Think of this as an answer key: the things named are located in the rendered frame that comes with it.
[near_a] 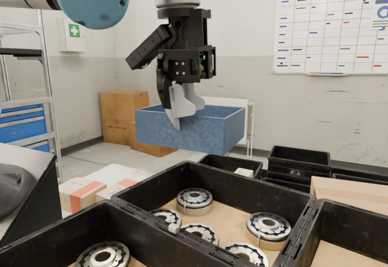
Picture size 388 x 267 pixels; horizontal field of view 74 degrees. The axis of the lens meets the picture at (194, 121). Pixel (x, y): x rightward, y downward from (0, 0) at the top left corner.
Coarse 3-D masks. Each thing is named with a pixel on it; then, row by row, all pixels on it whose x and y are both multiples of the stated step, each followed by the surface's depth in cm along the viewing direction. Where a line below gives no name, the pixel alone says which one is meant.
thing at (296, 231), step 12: (168, 168) 76; (216, 168) 76; (144, 180) 68; (252, 180) 68; (120, 192) 62; (288, 192) 63; (300, 192) 62; (312, 204) 57; (156, 216) 52; (300, 216) 52; (180, 228) 48; (300, 228) 48; (204, 240) 45; (288, 240) 45; (216, 252) 43; (228, 252) 42; (288, 252) 42; (240, 264) 40; (252, 264) 40; (276, 264) 40
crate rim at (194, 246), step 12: (96, 204) 57; (108, 204) 57; (120, 204) 57; (72, 216) 53; (132, 216) 52; (144, 216) 52; (48, 228) 48; (156, 228) 48; (168, 228) 48; (24, 240) 45; (180, 240) 45; (192, 240) 45; (0, 252) 42; (204, 252) 42; (228, 264) 40
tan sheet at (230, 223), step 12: (168, 204) 75; (216, 204) 75; (192, 216) 69; (204, 216) 69; (216, 216) 69; (228, 216) 69; (240, 216) 69; (216, 228) 64; (228, 228) 64; (240, 228) 64; (228, 240) 60; (240, 240) 60; (264, 252) 56; (276, 252) 56
